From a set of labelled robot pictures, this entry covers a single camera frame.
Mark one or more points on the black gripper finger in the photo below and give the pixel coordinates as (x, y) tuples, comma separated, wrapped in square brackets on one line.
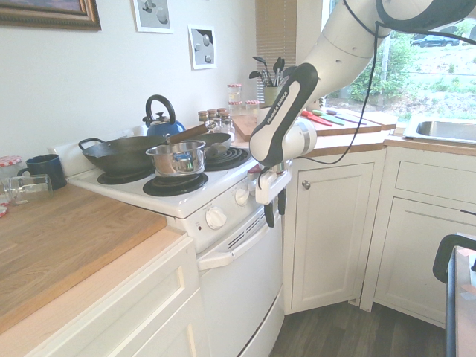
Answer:
[(282, 202), (269, 217)]

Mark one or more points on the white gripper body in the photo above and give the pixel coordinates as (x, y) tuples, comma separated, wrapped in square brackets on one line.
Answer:
[(273, 184)]

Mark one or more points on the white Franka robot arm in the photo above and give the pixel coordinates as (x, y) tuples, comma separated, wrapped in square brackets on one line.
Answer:
[(334, 48)]

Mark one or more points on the white oven range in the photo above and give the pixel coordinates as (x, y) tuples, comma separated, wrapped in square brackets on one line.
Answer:
[(175, 201)]

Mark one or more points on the white oven bottom drawer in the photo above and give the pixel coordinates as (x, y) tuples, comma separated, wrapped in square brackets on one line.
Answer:
[(276, 323)]

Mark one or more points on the round metal cabinet knob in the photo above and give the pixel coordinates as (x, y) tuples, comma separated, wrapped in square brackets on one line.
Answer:
[(306, 184)]

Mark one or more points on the white stove knob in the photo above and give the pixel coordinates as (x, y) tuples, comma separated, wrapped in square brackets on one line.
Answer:
[(241, 197), (215, 218)]

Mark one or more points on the black coil burner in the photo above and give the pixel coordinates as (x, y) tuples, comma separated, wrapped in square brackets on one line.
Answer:
[(175, 186), (234, 156), (122, 177)]

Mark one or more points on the cream corner cabinet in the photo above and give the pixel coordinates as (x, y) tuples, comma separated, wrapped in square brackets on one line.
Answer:
[(327, 230)]

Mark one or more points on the clear glass shaker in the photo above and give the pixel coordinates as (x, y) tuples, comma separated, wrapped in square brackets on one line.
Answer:
[(218, 126), (228, 126)]

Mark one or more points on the red knife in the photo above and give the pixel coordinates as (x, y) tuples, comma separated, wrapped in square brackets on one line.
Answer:
[(310, 118)]

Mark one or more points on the glass jar with checkered lid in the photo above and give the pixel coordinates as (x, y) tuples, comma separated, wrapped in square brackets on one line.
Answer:
[(235, 109), (11, 169), (234, 93), (252, 109)]

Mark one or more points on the wooden cutting board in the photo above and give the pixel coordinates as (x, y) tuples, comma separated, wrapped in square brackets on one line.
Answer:
[(334, 129)]

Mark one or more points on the green knife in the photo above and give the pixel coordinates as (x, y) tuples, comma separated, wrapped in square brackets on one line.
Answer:
[(325, 118)]

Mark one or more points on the spice jar with brown lid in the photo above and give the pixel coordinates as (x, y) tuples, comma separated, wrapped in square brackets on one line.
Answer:
[(203, 116), (222, 112), (212, 114)]

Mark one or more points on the green utensil holder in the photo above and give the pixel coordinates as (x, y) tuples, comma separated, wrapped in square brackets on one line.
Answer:
[(272, 96)]

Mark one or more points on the steel saucepan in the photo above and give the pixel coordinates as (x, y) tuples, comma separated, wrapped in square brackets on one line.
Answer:
[(178, 160)]

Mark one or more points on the purple knife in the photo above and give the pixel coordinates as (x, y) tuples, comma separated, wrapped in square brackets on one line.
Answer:
[(349, 118)]

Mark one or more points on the black ladle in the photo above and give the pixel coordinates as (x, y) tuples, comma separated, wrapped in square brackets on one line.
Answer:
[(254, 74)]

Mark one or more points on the black spoon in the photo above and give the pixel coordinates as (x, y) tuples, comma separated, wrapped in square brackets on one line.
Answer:
[(278, 68)]

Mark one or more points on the black spatula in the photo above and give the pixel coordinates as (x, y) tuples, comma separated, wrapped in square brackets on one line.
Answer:
[(260, 65)]

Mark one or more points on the cream sink cabinet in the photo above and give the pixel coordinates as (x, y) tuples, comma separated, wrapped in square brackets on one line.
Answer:
[(420, 241)]

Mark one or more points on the wooden window blind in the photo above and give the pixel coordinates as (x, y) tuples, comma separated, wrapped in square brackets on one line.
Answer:
[(275, 33)]

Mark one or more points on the grey shapes poster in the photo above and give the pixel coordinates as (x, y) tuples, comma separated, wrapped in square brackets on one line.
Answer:
[(202, 46), (152, 15)]

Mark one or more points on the black wok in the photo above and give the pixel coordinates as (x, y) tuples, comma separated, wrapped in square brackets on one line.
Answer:
[(119, 154)]

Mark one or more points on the cream cabinet with wood counter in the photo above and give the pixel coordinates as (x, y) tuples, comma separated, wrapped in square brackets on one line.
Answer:
[(122, 297)]

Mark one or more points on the stainless steel sink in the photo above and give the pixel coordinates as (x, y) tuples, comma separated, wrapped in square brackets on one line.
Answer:
[(442, 130)]

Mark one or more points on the black framed cart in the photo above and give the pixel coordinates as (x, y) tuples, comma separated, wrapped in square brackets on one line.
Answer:
[(451, 297)]

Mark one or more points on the dark parked car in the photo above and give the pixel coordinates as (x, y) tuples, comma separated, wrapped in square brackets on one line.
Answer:
[(435, 40)]

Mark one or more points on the dark blue mug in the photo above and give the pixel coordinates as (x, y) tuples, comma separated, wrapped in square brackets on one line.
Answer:
[(44, 167)]

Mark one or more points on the clear glass jar without lid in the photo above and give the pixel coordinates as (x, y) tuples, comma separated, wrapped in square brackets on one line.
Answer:
[(28, 189)]

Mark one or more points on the red checkered jar lid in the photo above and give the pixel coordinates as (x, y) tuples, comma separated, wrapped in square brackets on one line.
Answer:
[(3, 209)]

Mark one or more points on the dark framed painting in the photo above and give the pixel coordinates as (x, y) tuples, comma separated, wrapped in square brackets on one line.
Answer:
[(48, 15)]

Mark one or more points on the wrist camera with red part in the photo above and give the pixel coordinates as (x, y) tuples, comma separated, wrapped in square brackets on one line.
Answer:
[(254, 175)]

